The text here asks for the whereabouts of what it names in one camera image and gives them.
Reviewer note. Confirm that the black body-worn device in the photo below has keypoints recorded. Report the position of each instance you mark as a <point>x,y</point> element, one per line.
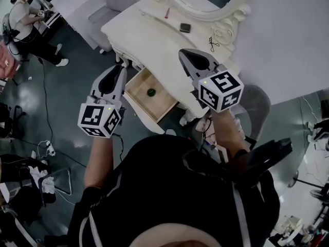
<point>272,150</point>

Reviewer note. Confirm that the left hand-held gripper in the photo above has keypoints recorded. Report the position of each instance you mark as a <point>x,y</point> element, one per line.
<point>92,117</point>

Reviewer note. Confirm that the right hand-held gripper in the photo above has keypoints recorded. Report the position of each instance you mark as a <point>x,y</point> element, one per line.
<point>221,91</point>

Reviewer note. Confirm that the white crumpled cloth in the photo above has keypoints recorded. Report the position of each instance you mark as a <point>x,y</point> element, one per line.
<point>43,181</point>

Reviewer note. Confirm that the white dressing table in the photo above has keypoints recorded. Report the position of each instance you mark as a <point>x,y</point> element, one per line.
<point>154,40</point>

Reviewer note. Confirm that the person's right forearm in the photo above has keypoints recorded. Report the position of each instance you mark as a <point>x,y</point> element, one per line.
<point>226,132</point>

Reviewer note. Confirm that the red pen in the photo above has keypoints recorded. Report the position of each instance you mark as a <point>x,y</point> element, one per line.
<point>167,13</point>

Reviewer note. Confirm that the black office chair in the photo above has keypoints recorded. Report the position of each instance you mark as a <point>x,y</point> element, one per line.
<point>20,168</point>

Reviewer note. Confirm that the small wooden drawer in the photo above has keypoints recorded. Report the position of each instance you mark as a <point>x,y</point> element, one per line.
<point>159,104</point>

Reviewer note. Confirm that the grey upholstered chair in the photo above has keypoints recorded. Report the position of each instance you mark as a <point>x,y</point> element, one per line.
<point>102,19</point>
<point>257,104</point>

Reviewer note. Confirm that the person's face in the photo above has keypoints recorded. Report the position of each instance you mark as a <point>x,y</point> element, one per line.
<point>174,234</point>

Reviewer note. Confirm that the small dark round object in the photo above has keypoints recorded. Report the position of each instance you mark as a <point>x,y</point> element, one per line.
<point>151,92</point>

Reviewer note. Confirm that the black scissors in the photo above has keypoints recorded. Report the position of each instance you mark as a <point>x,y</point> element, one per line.
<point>212,43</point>

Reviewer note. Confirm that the black compact case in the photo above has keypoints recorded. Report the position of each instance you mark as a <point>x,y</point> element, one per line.
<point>185,27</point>

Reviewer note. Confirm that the metal tube chair frame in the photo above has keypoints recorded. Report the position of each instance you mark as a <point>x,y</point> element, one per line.
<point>70,183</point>

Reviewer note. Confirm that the white power strip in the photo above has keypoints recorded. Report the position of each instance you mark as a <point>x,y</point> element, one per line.
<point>50,149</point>

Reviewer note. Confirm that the person's black top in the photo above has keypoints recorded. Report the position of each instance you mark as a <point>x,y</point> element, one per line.
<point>159,179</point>

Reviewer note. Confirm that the person's left forearm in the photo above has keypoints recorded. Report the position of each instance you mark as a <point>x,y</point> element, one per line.
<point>99,161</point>

